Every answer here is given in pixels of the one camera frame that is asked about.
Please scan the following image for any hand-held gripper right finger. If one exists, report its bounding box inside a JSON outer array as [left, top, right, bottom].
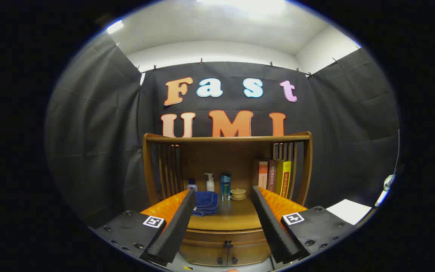
[[251, 185, 355, 265]]

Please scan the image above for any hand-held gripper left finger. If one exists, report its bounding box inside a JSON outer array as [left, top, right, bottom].
[[93, 188, 196, 267]]

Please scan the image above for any wooden drawer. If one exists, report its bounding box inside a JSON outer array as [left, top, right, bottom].
[[183, 228, 268, 249]]

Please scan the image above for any wooden countertop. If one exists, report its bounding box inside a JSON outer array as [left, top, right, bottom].
[[182, 191, 269, 232]]

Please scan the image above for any wooden cabinet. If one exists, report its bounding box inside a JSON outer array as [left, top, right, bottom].
[[142, 131, 313, 267]]

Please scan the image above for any blue folded towel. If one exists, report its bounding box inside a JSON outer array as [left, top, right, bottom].
[[192, 191, 220, 217]]

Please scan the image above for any yellow book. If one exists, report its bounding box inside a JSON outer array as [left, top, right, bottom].
[[276, 160, 292, 198]]

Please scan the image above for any brown book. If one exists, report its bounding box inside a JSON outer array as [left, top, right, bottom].
[[267, 161, 278, 193]]

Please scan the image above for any beige book with orange band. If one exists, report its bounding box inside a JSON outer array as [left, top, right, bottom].
[[254, 159, 269, 189]]

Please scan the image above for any tall blue glass bottle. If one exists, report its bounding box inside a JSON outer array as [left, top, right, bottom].
[[221, 174, 231, 201]]

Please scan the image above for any white table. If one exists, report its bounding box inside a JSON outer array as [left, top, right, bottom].
[[326, 199, 372, 226]]

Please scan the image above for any white device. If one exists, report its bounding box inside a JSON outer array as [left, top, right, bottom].
[[375, 174, 396, 207]]

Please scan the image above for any ceiling light panel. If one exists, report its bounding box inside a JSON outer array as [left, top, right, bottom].
[[197, 0, 286, 15], [106, 20, 124, 34]]

